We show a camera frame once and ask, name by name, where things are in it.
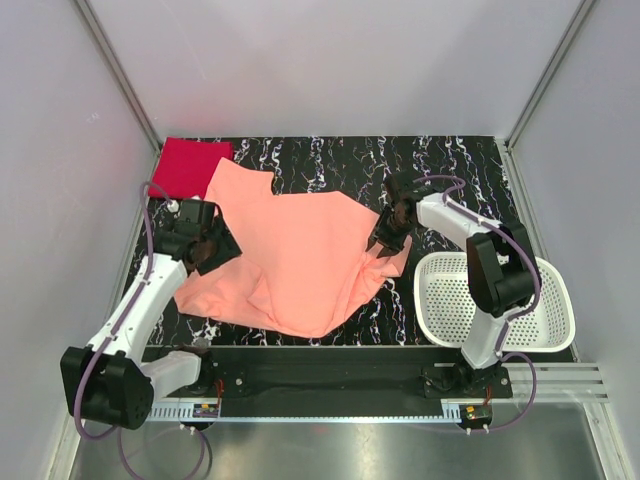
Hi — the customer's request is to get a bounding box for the folded red t shirt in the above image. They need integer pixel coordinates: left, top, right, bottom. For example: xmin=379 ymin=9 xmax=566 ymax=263
xmin=152 ymin=137 xmax=233 ymax=200

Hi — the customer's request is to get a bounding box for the white slotted cable duct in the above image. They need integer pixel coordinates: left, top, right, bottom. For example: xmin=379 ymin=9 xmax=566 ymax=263
xmin=147 ymin=399 xmax=461 ymax=424

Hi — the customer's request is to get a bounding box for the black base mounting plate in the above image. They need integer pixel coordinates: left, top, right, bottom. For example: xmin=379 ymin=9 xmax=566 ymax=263
xmin=177 ymin=346 xmax=513 ymax=411

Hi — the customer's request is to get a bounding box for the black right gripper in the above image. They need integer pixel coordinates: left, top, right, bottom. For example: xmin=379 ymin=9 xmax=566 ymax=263
xmin=367 ymin=206 xmax=415 ymax=259

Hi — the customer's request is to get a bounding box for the right aluminium frame post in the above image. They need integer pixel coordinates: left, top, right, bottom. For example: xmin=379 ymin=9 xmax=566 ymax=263
xmin=504 ymin=0 xmax=601 ymax=154

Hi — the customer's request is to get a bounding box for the salmon pink t shirt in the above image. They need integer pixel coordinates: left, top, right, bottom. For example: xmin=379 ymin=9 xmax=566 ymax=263
xmin=174 ymin=159 xmax=412 ymax=338

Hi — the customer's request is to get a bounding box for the white perforated plastic basket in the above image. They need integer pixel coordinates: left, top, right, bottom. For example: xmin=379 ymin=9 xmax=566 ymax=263
xmin=413 ymin=252 xmax=576 ymax=353

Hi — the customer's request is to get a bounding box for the left aluminium frame post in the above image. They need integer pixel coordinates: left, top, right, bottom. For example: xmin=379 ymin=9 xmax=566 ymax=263
xmin=70 ymin=0 xmax=163 ymax=156

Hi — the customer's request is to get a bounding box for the aluminium frame post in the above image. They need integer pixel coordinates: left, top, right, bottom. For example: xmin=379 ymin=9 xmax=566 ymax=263
xmin=70 ymin=0 xmax=163 ymax=156
xmin=504 ymin=0 xmax=601 ymax=154

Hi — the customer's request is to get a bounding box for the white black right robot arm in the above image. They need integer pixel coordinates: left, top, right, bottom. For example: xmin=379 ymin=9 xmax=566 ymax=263
xmin=175 ymin=188 xmax=540 ymax=397

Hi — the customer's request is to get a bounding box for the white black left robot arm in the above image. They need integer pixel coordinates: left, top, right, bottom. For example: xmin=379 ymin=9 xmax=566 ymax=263
xmin=60 ymin=215 xmax=241 ymax=439

